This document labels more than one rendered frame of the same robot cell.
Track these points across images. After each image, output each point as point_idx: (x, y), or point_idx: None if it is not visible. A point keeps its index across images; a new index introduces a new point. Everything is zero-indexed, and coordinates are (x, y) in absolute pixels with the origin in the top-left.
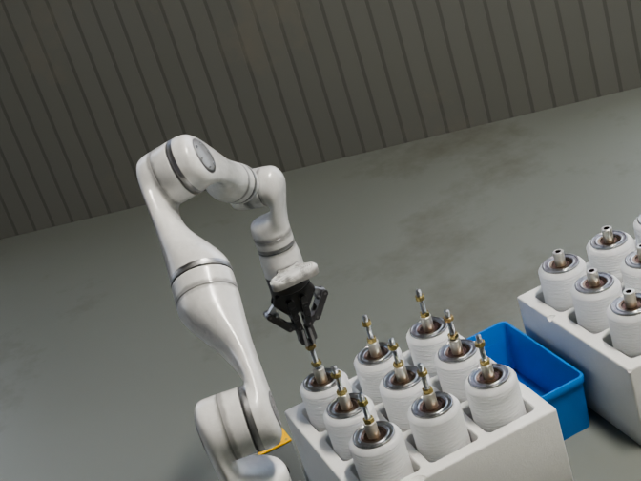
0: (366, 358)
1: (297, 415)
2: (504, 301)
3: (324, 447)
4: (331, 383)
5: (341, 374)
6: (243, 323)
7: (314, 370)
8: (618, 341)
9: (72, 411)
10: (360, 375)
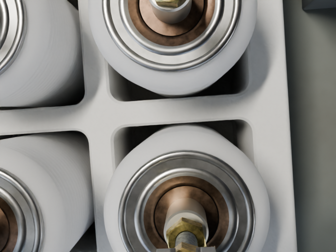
0: (13, 225)
1: (276, 241)
2: None
3: (261, 48)
4: (167, 170)
5: (118, 200)
6: None
7: (205, 223)
8: None
9: None
10: (68, 199)
